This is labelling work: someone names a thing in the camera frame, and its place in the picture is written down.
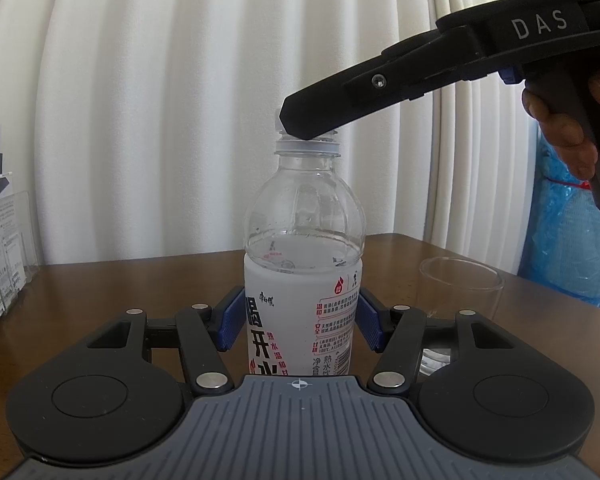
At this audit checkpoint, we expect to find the clear plastic water bottle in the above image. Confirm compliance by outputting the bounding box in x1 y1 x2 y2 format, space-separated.
243 132 366 379

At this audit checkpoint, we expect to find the person's right hand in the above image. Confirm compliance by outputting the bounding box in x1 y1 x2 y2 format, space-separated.
521 66 600 182

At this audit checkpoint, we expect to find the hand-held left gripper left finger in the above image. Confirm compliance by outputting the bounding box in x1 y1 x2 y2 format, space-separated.
86 285 246 396

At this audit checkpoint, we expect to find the blue plastic bag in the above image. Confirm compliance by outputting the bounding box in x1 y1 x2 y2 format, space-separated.
517 125 600 309

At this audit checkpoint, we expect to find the white pleated curtain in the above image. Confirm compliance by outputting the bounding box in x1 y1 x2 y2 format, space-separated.
0 0 543 267

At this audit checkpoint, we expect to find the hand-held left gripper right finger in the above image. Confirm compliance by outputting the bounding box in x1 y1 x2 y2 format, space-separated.
357 288 517 397

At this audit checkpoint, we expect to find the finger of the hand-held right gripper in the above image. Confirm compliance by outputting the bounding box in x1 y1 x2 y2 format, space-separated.
278 25 484 141

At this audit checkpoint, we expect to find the clear glass cup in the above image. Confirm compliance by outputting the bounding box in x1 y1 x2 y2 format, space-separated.
418 256 506 377

